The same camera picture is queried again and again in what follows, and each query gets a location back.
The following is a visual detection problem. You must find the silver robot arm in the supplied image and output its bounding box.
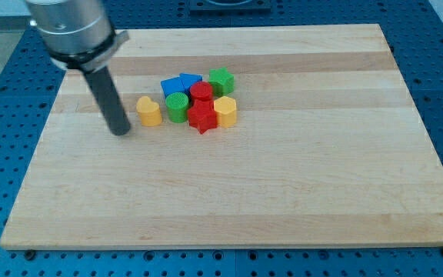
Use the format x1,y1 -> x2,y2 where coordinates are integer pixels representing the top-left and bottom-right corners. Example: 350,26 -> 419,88
25,0 -> 129,73

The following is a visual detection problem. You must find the blue block behind cube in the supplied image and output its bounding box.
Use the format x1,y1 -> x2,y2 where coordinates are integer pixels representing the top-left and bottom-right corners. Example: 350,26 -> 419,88
179,73 -> 203,94

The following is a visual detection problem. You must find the red star block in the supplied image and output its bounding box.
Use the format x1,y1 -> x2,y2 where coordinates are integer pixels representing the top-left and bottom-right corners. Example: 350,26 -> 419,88
187,99 -> 218,134

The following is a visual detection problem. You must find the yellow hexagon block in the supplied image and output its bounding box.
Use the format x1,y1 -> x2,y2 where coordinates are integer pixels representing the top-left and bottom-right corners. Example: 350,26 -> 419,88
214,96 -> 237,128

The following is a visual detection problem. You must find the red cylinder block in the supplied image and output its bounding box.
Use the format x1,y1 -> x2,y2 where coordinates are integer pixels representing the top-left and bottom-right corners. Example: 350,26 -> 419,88
189,81 -> 213,101

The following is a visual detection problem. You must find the green star block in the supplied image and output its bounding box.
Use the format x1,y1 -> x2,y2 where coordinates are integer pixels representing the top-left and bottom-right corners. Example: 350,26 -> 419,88
208,67 -> 235,97

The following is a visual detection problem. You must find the green cylinder block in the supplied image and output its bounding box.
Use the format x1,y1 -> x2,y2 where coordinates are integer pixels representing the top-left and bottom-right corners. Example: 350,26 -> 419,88
165,92 -> 189,123

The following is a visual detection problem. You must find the yellow heart block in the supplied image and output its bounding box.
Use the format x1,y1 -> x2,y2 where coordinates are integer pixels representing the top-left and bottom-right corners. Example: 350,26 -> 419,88
136,96 -> 163,127

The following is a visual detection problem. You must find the light wooden board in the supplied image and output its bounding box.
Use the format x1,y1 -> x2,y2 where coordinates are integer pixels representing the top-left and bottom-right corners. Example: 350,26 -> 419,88
0,24 -> 443,250

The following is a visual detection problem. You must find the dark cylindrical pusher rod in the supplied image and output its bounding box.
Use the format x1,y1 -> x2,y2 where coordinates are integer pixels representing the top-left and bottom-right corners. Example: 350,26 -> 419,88
84,66 -> 131,136

